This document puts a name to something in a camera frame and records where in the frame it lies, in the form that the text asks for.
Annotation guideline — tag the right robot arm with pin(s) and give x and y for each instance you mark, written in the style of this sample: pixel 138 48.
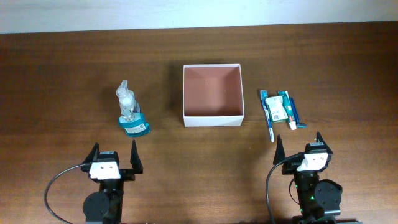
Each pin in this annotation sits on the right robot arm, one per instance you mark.
pixel 319 200

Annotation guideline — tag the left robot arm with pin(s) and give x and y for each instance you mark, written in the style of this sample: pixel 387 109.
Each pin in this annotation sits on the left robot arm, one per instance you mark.
pixel 106 205

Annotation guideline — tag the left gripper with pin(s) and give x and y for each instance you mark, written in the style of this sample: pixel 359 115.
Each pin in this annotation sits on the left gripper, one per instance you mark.
pixel 135 160

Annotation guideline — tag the green white soap bar pack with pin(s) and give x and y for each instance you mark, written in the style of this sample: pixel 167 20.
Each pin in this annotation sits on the green white soap bar pack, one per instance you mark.
pixel 276 109

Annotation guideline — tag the green toothpaste tube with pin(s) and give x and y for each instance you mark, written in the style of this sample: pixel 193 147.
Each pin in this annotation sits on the green toothpaste tube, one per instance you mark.
pixel 288 108

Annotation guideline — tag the blue disposable razor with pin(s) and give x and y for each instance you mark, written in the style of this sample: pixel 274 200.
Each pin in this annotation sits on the blue disposable razor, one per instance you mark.
pixel 297 118

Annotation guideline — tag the blue white toothbrush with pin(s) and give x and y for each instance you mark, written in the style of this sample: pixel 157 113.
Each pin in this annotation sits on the blue white toothbrush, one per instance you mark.
pixel 263 96

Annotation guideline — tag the teal mouthwash bottle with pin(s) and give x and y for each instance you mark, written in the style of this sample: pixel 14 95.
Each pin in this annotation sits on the teal mouthwash bottle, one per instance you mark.
pixel 136 127

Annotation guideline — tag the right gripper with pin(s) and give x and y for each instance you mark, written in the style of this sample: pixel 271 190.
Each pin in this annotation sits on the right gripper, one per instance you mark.
pixel 291 165

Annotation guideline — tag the pink cardboard box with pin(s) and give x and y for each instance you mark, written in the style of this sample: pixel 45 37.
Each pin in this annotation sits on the pink cardboard box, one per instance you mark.
pixel 212 95

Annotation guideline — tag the clear pump soap bottle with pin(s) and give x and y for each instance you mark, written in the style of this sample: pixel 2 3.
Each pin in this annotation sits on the clear pump soap bottle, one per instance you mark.
pixel 127 101

